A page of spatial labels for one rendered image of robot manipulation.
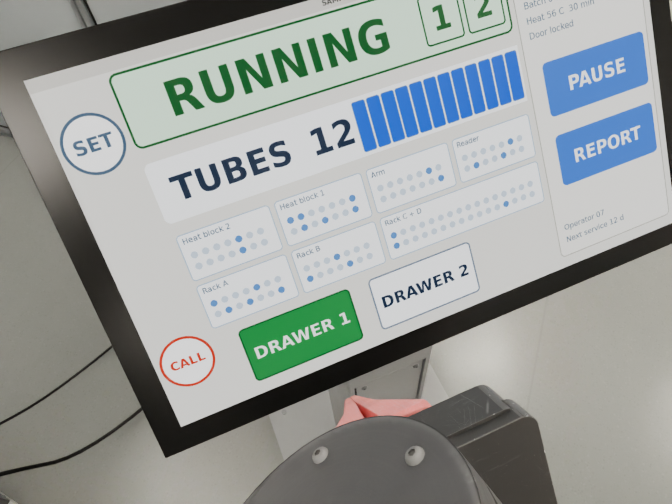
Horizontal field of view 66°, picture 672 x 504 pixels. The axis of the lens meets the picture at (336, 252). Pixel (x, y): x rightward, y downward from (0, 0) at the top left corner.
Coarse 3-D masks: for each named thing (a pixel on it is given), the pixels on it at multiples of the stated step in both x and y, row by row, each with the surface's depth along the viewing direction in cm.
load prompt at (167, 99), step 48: (384, 0) 38; (432, 0) 39; (480, 0) 40; (240, 48) 36; (288, 48) 37; (336, 48) 38; (384, 48) 39; (432, 48) 39; (144, 96) 35; (192, 96) 36; (240, 96) 37; (288, 96) 38; (144, 144) 36
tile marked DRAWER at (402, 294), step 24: (408, 264) 43; (432, 264) 43; (456, 264) 44; (384, 288) 43; (408, 288) 43; (432, 288) 44; (456, 288) 44; (480, 288) 45; (384, 312) 43; (408, 312) 44
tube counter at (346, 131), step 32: (480, 64) 41; (512, 64) 41; (384, 96) 39; (416, 96) 40; (448, 96) 41; (480, 96) 41; (512, 96) 42; (320, 128) 39; (352, 128) 39; (384, 128) 40; (416, 128) 40; (320, 160) 39; (352, 160) 40
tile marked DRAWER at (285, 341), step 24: (288, 312) 41; (312, 312) 41; (336, 312) 42; (240, 336) 40; (264, 336) 41; (288, 336) 41; (312, 336) 42; (336, 336) 42; (360, 336) 43; (264, 360) 41; (288, 360) 42; (312, 360) 42
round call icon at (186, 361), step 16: (176, 336) 39; (192, 336) 39; (208, 336) 40; (160, 352) 39; (176, 352) 39; (192, 352) 40; (208, 352) 40; (160, 368) 39; (176, 368) 40; (192, 368) 40; (208, 368) 40; (176, 384) 40; (192, 384) 40
